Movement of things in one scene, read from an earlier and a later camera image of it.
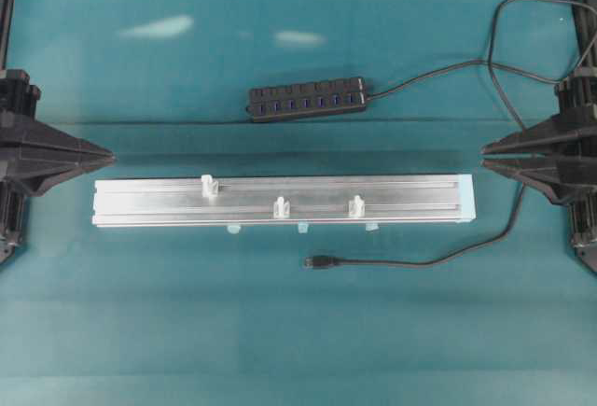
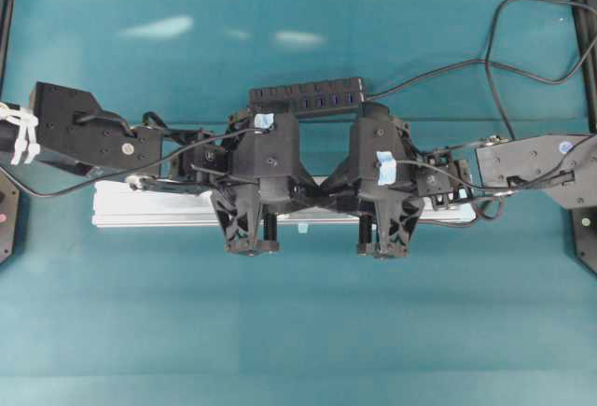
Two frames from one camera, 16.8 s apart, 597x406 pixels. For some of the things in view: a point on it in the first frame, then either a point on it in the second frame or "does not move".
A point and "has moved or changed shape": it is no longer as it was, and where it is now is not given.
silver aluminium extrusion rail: (206, 201) does not move
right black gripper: (568, 168) → (391, 199)
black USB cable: (326, 261) has moved or changed shape
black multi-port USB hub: (287, 101) does not move
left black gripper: (34, 155) → (265, 165)
